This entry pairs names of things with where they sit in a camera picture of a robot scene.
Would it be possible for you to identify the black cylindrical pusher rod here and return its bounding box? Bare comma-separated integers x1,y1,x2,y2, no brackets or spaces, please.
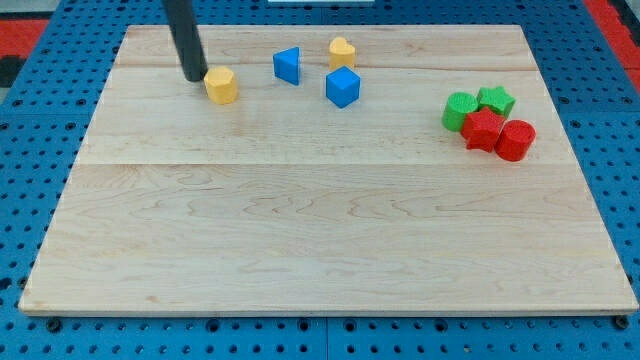
162,0,208,82

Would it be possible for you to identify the yellow hexagon block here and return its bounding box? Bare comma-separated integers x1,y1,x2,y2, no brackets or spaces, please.
204,66,239,105

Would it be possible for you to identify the blue triangle block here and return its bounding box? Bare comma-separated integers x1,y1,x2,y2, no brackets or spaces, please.
272,47,300,86

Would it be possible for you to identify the yellow heart block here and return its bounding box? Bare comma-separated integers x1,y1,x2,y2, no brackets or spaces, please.
329,37,356,71

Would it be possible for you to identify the blue cube block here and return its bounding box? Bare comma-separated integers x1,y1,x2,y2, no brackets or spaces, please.
325,66,361,108

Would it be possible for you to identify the light wooden board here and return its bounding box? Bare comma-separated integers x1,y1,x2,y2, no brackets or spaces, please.
19,25,638,318

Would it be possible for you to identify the green cylinder block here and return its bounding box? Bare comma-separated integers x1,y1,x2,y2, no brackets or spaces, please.
441,92,478,132

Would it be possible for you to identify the red star block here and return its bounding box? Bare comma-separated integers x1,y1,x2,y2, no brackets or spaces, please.
460,107,506,153

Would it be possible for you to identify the green star block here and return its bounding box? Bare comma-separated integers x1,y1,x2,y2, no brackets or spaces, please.
477,86,516,117

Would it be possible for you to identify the red cylinder block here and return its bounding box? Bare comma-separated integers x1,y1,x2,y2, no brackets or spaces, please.
494,119,536,162

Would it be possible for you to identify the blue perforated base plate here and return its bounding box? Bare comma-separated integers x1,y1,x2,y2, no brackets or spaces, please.
1,0,639,359

